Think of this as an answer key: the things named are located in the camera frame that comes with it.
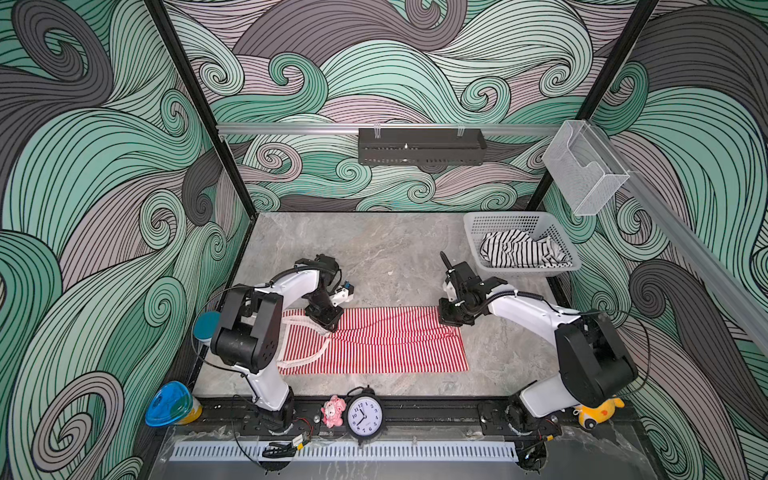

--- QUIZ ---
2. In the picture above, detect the aluminium right wall rail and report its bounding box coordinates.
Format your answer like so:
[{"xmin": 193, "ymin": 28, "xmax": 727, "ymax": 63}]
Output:
[{"xmin": 597, "ymin": 130, "xmax": 767, "ymax": 349}]

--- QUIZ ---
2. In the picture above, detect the red white striped tank top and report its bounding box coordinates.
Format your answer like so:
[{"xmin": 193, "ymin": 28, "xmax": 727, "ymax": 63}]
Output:
[{"xmin": 277, "ymin": 306, "xmax": 469, "ymax": 375}]

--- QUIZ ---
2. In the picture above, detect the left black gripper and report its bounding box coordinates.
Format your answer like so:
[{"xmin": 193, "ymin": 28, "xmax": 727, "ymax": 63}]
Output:
[{"xmin": 305, "ymin": 293, "xmax": 344, "ymax": 331}]

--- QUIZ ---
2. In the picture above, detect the aluminium wall rail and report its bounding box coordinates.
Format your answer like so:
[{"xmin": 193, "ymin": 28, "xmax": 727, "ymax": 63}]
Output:
[
  {"xmin": 597, "ymin": 130, "xmax": 767, "ymax": 349},
  {"xmin": 216, "ymin": 122, "xmax": 560, "ymax": 137}
]

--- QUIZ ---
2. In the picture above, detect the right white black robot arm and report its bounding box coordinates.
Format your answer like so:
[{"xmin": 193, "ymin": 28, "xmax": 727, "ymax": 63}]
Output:
[{"xmin": 438, "ymin": 253, "xmax": 638, "ymax": 429}]

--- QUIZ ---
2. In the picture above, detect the pink plush toy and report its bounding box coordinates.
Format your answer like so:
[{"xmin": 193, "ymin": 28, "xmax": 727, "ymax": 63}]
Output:
[{"xmin": 321, "ymin": 395, "xmax": 347, "ymax": 429}]

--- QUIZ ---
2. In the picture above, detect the black white striped tank top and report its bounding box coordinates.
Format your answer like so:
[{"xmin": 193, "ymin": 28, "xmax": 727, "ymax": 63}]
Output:
[{"xmin": 479, "ymin": 229, "xmax": 572, "ymax": 268}]

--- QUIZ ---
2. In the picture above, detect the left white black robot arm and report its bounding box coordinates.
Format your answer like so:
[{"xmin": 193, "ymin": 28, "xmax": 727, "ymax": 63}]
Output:
[{"xmin": 209, "ymin": 254, "xmax": 343, "ymax": 429}]

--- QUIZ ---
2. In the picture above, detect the white slotted cable duct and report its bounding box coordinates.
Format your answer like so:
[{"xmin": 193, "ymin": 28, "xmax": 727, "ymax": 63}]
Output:
[{"xmin": 170, "ymin": 441, "xmax": 518, "ymax": 463}]

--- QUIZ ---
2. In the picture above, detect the clear acrylic wall holder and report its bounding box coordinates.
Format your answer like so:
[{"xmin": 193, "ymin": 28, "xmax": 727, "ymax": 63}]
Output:
[{"xmin": 542, "ymin": 120, "xmax": 629, "ymax": 217}]

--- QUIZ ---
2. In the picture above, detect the black round alarm clock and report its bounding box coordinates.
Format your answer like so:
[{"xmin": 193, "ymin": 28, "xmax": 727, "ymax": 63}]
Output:
[{"xmin": 344, "ymin": 386, "xmax": 385, "ymax": 446}]

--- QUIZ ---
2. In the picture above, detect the blue yellow plastic toy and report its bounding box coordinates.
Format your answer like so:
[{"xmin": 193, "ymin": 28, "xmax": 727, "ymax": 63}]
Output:
[{"xmin": 145, "ymin": 381, "xmax": 203, "ymax": 428}]

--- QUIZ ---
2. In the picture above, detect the aluminium back wall rail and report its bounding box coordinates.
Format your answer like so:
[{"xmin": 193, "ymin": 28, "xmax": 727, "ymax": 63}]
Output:
[{"xmin": 216, "ymin": 122, "xmax": 560, "ymax": 137}]

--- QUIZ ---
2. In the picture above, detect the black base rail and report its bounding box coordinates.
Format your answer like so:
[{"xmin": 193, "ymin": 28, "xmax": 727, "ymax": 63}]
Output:
[{"xmin": 209, "ymin": 394, "xmax": 631, "ymax": 438}]

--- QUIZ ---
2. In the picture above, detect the teal lid white cup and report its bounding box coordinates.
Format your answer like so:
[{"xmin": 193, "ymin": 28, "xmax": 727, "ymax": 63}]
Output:
[{"xmin": 192, "ymin": 311, "xmax": 220, "ymax": 346}]

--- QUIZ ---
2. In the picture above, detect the yellow plush toy red shirt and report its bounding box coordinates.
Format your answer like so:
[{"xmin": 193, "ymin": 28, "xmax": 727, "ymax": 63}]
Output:
[{"xmin": 574, "ymin": 397, "xmax": 625, "ymax": 430}]

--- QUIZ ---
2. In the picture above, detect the white plastic laundry basket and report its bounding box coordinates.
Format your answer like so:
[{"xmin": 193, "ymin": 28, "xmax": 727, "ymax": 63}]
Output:
[{"xmin": 463, "ymin": 211, "xmax": 582, "ymax": 276}]

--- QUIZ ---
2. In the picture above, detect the black wall shelf tray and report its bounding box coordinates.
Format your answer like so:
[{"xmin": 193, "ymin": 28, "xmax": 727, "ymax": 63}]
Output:
[{"xmin": 357, "ymin": 129, "xmax": 488, "ymax": 171}]

